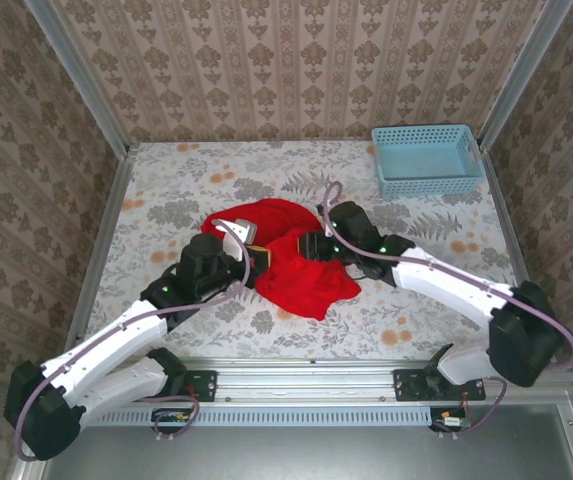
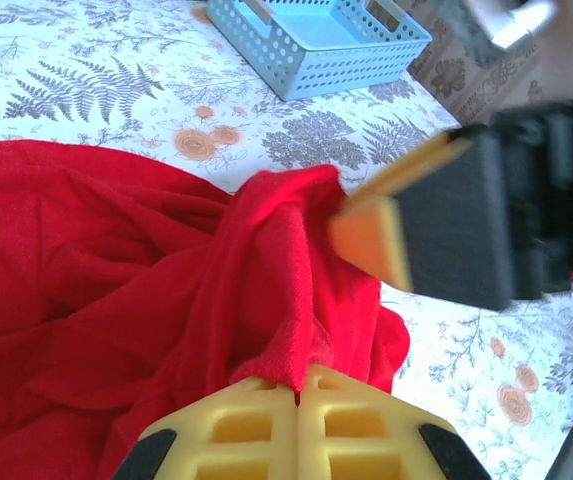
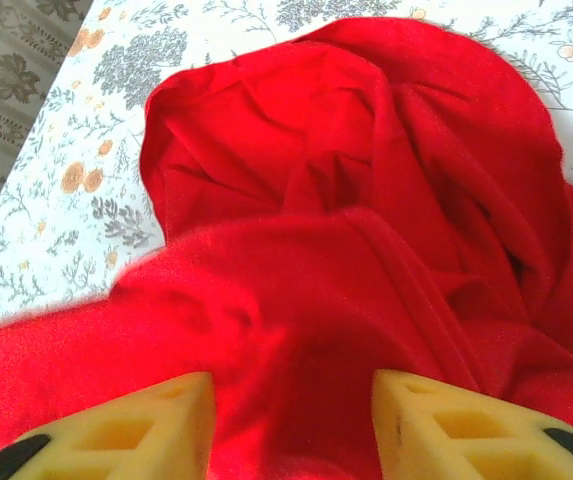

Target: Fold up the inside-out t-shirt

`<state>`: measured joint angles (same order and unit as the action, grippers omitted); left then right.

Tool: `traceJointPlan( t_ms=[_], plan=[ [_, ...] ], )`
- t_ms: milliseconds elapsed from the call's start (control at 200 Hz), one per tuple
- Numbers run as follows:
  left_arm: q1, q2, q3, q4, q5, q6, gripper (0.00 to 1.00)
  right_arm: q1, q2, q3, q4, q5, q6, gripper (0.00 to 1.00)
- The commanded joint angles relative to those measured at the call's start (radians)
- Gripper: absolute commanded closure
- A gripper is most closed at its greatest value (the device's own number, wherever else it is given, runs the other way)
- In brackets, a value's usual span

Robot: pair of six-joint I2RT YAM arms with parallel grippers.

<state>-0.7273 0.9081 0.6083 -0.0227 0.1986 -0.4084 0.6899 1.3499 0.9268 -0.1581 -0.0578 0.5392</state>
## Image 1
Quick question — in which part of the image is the red t-shirt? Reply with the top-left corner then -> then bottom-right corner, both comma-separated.
199,198 -> 363,321

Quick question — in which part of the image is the light blue plastic basket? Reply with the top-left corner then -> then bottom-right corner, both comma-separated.
370,124 -> 486,199

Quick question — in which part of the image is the floral table cover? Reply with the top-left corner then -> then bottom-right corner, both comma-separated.
80,140 -> 540,361

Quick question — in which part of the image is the small circuit board with connectors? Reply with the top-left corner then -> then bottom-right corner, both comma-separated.
151,407 -> 193,435
429,407 -> 470,434

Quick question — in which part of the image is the grey metal panel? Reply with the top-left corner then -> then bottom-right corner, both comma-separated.
10,404 -> 573,480

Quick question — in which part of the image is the aluminium table side rail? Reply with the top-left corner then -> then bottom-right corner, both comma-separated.
480,149 -> 557,364
60,144 -> 140,366

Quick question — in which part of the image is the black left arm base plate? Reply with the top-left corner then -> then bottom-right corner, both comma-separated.
165,369 -> 217,403

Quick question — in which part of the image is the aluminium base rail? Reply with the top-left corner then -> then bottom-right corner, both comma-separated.
40,358 -> 573,404

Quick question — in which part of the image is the grey slotted cable duct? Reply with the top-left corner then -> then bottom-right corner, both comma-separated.
85,407 -> 432,427

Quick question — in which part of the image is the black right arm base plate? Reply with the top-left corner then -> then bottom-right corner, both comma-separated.
393,368 -> 487,402

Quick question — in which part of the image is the aluminium frame post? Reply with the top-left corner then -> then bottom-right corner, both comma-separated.
23,0 -> 132,156
478,0 -> 573,151

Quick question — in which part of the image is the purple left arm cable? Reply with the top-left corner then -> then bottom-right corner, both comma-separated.
14,244 -> 252,461

